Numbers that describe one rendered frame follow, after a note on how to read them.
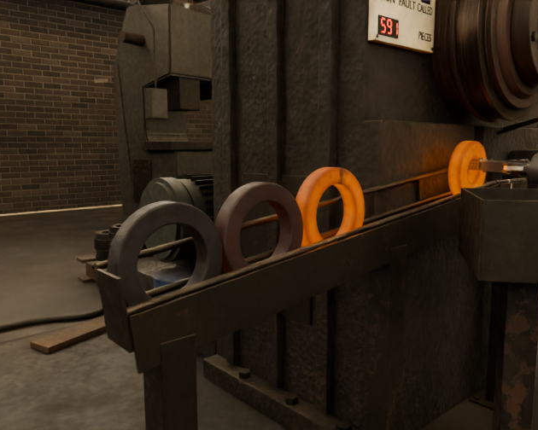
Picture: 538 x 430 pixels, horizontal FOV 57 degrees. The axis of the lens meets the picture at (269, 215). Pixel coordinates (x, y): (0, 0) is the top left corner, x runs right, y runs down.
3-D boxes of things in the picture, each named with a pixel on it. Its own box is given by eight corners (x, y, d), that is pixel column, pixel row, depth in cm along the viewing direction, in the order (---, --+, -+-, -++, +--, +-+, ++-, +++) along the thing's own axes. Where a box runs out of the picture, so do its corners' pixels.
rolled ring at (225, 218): (296, 170, 88) (283, 169, 91) (213, 199, 77) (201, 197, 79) (311, 265, 93) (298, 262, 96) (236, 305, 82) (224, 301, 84)
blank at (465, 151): (447, 144, 126) (459, 144, 124) (476, 136, 136) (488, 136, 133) (446, 203, 130) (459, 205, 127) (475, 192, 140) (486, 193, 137)
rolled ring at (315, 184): (291, 204, 88) (278, 202, 90) (326, 280, 96) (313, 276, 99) (347, 148, 97) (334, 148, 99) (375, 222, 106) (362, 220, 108)
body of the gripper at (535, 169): (542, 186, 114) (502, 183, 121) (556, 184, 120) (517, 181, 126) (546, 153, 113) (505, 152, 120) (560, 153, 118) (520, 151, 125)
